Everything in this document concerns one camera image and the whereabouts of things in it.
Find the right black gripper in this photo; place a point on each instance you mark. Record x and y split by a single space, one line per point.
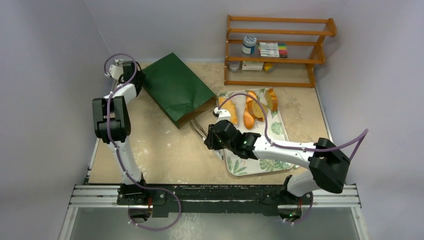
211 139

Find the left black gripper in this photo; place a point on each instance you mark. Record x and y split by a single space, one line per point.
141 78

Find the metal tongs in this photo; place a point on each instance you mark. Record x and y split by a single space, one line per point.
194 124

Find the yellow fake bread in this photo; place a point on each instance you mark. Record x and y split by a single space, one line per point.
230 107

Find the fake baguette bread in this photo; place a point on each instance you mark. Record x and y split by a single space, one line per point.
248 119

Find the brown speckled bread slice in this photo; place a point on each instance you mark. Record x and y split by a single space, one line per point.
258 110

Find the green paper bag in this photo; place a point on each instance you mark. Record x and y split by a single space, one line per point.
177 90

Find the orange fake bread slice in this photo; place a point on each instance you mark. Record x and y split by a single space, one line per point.
271 99

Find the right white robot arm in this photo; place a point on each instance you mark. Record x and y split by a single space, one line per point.
326 165

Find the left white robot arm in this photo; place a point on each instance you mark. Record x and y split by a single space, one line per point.
111 123

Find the small grey jar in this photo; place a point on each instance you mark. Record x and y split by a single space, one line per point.
234 66

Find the white small box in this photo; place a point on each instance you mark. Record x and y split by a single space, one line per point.
252 65

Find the small yellow object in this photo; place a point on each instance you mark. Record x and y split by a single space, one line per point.
268 67

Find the white jar blue lid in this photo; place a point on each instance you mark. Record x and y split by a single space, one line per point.
249 44

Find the coloured marker set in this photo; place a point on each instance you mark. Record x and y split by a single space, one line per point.
273 49

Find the orange wooden shelf rack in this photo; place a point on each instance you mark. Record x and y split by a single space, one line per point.
304 38

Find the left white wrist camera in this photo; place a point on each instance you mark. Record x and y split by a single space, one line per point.
114 72

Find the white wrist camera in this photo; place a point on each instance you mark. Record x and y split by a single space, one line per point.
114 72
221 114

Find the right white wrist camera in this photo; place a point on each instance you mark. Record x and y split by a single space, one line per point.
221 114

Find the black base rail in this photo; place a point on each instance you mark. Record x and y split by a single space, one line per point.
268 200

